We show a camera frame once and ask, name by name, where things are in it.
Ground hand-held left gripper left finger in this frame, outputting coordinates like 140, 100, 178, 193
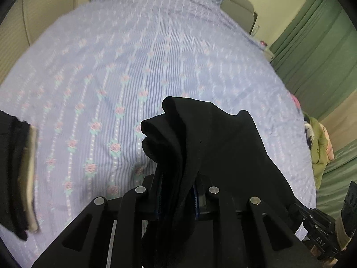
31, 173, 163, 268

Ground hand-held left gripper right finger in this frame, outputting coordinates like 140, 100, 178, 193
192, 173, 321, 268

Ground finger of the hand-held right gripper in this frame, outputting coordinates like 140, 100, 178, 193
289, 202, 310, 224

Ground black pants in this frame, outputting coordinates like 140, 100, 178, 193
0, 110, 32, 241
141, 96, 297, 268

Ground folded black pants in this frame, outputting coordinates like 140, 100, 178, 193
0, 110, 32, 241

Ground person's right hand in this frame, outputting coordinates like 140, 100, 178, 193
335, 216, 355, 251

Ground green jacket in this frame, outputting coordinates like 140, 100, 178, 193
303, 113, 335, 188

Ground pink garment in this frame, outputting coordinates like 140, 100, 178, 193
321, 125, 335, 161

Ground grey white patterned cloth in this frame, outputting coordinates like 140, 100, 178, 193
304, 120, 315, 149

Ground folded white cloth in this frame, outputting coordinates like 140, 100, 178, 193
24, 125, 40, 233

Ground purple floral bedsheet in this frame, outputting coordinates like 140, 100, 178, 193
0, 0, 318, 259

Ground green curtain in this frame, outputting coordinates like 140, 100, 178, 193
270, 0, 357, 211

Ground white nightstand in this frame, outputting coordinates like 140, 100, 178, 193
251, 32, 276, 62

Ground grey bed headboard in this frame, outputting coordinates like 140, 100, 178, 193
91, 0, 259, 36

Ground white louvered wardrobe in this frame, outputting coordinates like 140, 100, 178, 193
0, 0, 97, 86

